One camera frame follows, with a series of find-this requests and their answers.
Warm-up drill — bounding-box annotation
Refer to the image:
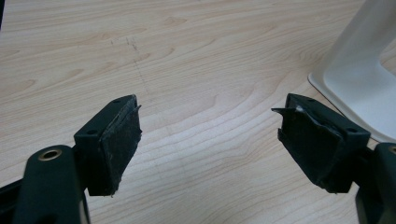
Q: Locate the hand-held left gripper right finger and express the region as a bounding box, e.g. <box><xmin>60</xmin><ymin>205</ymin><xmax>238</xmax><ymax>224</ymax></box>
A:
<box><xmin>271</xmin><ymin>92</ymin><xmax>372</xmax><ymax>194</ymax></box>

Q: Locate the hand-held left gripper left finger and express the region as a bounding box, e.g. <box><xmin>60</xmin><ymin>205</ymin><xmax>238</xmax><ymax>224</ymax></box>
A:
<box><xmin>73</xmin><ymin>93</ymin><xmax>143</xmax><ymax>198</ymax></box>

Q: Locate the white plastic stand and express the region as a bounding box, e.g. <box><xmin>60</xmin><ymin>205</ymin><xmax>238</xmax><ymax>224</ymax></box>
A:
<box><xmin>307</xmin><ymin>0</ymin><xmax>396</xmax><ymax>144</ymax></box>

